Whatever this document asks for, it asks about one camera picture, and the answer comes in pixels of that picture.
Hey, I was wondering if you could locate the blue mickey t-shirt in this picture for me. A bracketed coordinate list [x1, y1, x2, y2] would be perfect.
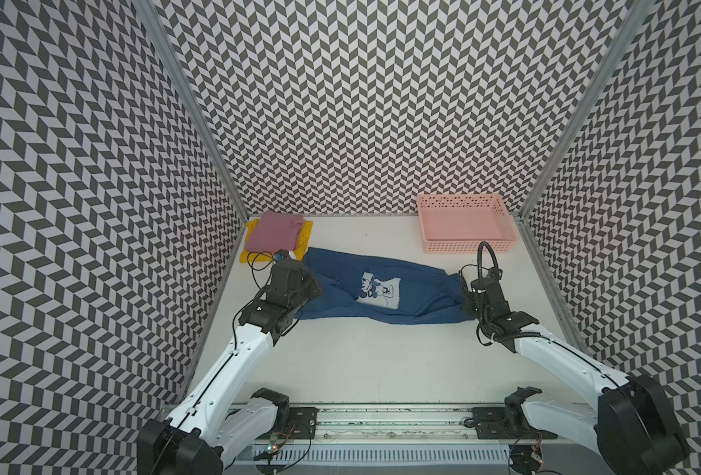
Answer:
[302, 247, 470, 325]

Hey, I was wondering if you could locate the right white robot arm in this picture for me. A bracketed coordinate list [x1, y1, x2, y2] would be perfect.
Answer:
[461, 276, 691, 474]

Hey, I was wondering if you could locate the pink plastic basket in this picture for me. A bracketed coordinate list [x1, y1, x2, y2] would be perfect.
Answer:
[416, 194, 518, 253]

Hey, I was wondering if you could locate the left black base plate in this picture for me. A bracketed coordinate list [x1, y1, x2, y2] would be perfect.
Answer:
[267, 406, 319, 441]

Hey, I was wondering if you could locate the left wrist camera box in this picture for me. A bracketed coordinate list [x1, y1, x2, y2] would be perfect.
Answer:
[273, 249, 295, 262]

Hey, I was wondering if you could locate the aluminium front rail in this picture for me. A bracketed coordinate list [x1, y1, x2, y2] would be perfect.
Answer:
[230, 404, 592, 473]

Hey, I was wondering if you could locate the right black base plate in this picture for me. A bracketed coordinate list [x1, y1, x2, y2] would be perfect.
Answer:
[463, 406, 558, 441]

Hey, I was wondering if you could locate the folded yellow t-shirt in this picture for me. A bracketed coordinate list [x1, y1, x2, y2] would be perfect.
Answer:
[239, 219, 313, 263]

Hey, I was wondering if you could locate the folded pink t-shirt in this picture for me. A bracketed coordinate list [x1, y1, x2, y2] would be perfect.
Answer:
[245, 212, 304, 253]

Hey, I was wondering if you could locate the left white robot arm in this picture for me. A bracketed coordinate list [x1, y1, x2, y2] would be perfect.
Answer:
[136, 257, 322, 474]

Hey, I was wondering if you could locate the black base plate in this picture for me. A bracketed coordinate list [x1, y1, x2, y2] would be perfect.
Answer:
[463, 406, 558, 441]
[267, 406, 319, 441]

